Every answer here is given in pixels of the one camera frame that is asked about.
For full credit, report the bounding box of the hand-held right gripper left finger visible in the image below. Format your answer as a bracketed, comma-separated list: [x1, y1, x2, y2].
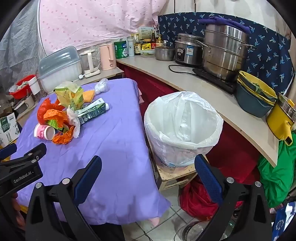
[25, 156, 102, 241]

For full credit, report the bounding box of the orange plastic bag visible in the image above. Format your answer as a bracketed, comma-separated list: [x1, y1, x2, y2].
[37, 98, 75, 145]

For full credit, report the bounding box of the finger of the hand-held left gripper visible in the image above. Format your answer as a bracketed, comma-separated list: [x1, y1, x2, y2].
[0, 143, 18, 160]
[0, 143, 47, 168]

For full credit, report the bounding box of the teal plastic basin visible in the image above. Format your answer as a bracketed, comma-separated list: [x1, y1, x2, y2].
[235, 80, 275, 118]

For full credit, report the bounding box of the white dish box grey lid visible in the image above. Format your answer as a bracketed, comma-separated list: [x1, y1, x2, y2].
[38, 46, 82, 94]

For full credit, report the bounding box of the green tin can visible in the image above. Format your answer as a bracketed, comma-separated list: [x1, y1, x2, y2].
[114, 40, 129, 59]

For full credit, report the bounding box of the clear plastic bag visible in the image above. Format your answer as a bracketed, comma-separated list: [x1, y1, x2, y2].
[94, 78, 110, 95]

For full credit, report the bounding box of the black power cable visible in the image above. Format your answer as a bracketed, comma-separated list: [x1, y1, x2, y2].
[168, 64, 197, 75]

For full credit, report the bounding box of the large steel steamer pot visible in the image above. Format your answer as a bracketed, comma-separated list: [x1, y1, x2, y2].
[196, 23, 257, 81]

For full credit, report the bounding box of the orange sponge cloth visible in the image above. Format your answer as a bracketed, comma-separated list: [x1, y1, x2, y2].
[82, 90, 96, 103]

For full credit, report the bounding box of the steel rice cooker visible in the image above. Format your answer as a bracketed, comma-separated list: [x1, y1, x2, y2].
[174, 33, 205, 67]

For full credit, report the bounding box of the white green carton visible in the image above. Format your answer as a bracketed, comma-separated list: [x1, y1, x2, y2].
[137, 26, 156, 40]

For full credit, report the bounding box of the red cloth bag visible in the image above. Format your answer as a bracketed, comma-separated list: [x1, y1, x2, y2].
[179, 178, 243, 222]

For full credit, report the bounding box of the red plastic basin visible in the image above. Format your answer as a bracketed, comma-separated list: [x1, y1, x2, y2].
[9, 75, 37, 100]

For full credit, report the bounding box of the black induction cooker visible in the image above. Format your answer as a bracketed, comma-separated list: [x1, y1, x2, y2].
[192, 67, 237, 95]

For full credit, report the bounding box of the pink print paper cup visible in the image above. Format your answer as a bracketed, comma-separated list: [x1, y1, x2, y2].
[34, 123, 56, 141]

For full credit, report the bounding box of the green white carton box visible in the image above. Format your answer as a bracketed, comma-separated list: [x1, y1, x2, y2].
[75, 98, 110, 124]

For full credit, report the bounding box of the white slim bottle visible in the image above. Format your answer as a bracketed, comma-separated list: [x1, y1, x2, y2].
[127, 38, 135, 57]

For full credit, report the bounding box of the pink under cloth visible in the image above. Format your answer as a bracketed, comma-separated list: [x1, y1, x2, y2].
[137, 88, 146, 105]

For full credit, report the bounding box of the blue white bag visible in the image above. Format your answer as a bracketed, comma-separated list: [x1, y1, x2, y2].
[272, 202, 296, 237]

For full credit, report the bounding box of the white cup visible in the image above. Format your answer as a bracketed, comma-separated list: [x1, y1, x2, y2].
[28, 76, 41, 95]

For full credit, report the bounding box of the beige cooking pot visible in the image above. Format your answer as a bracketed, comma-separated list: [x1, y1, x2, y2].
[12, 93, 36, 114]

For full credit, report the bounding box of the long green paste box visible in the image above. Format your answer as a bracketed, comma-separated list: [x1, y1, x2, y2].
[45, 118, 70, 133]

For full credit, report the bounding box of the pink electric kettle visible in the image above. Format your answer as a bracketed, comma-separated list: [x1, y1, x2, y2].
[99, 44, 117, 70]

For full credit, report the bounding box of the grey plastic sheet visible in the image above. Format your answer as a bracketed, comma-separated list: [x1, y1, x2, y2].
[0, 5, 50, 88]

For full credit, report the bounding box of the person's left hand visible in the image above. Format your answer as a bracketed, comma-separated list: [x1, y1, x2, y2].
[12, 192, 25, 230]

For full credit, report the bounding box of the yellow green snack bag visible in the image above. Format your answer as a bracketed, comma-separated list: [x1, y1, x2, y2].
[55, 81, 85, 111]

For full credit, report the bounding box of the bin with white plastic liner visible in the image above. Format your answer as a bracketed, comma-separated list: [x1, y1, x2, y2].
[144, 91, 224, 168]

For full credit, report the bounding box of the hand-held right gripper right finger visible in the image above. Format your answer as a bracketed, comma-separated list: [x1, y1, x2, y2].
[194, 154, 274, 241]

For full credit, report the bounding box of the purple tablecloth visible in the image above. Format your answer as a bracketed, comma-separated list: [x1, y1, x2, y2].
[10, 78, 171, 225]

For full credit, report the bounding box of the navy printed cloth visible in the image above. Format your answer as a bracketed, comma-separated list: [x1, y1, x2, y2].
[158, 13, 295, 93]

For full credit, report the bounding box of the white glass kettle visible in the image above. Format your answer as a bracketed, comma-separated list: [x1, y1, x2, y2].
[80, 49, 101, 78]

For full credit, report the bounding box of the purple cloth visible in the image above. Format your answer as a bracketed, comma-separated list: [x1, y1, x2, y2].
[198, 16, 251, 34]

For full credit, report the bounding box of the small steel pot with lid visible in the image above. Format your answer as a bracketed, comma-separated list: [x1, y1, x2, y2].
[154, 46, 175, 61]

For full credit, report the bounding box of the white tissue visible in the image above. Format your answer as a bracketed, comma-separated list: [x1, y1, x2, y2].
[67, 105, 80, 139]

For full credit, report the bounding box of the printed cardboard box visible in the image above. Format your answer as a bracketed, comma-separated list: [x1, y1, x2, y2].
[0, 112, 20, 149]

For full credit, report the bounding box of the dark soy sauce bottle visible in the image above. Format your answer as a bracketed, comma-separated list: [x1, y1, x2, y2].
[134, 34, 141, 55]

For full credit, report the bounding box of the green plastic bag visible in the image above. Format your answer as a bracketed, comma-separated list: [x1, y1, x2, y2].
[257, 133, 296, 208]

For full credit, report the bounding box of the yellow electric pot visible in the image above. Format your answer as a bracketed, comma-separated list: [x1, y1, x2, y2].
[266, 93, 296, 146]

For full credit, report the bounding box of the wooden stool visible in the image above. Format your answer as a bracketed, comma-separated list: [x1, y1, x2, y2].
[150, 148, 208, 192]

